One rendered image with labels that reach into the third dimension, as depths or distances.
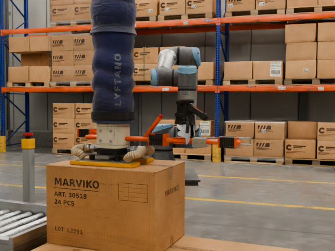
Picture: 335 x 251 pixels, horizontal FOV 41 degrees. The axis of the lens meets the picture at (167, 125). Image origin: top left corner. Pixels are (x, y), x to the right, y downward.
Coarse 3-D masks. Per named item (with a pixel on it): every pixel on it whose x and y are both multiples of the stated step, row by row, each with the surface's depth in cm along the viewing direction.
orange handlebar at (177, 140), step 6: (96, 132) 261; (90, 138) 231; (96, 138) 229; (126, 138) 224; (132, 138) 223; (138, 138) 222; (144, 138) 221; (168, 138) 217; (174, 138) 216; (180, 138) 215
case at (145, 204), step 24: (48, 168) 222; (72, 168) 217; (96, 168) 212; (120, 168) 211; (144, 168) 211; (168, 168) 216; (48, 192) 223; (72, 192) 218; (96, 192) 213; (120, 192) 208; (144, 192) 204; (168, 192) 216; (48, 216) 224; (72, 216) 218; (96, 216) 213; (120, 216) 209; (144, 216) 204; (168, 216) 217; (48, 240) 224; (72, 240) 219; (96, 240) 214; (120, 240) 209; (144, 240) 205; (168, 240) 218
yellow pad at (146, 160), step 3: (147, 156) 237; (120, 159) 234; (132, 159) 231; (135, 159) 231; (138, 159) 230; (141, 159) 230; (144, 159) 229; (147, 159) 230; (150, 159) 233; (153, 159) 237; (141, 162) 230; (144, 162) 229; (147, 162) 229
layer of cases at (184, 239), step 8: (184, 240) 231; (192, 240) 231; (200, 240) 231; (208, 240) 231; (216, 240) 231; (40, 248) 217; (48, 248) 217; (56, 248) 217; (64, 248) 217; (72, 248) 218; (80, 248) 217; (168, 248) 218; (176, 248) 218; (184, 248) 218; (192, 248) 218; (200, 248) 218; (208, 248) 218; (216, 248) 218; (224, 248) 218; (232, 248) 219; (240, 248) 219; (248, 248) 219; (256, 248) 219; (264, 248) 219; (272, 248) 219; (280, 248) 219
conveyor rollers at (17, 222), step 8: (0, 216) 275; (8, 216) 280; (16, 216) 275; (24, 216) 280; (32, 216) 275; (40, 216) 280; (0, 224) 261; (8, 224) 257; (16, 224) 260; (24, 224) 266; (32, 224) 260; (0, 232) 247; (8, 232) 242; (16, 232) 247
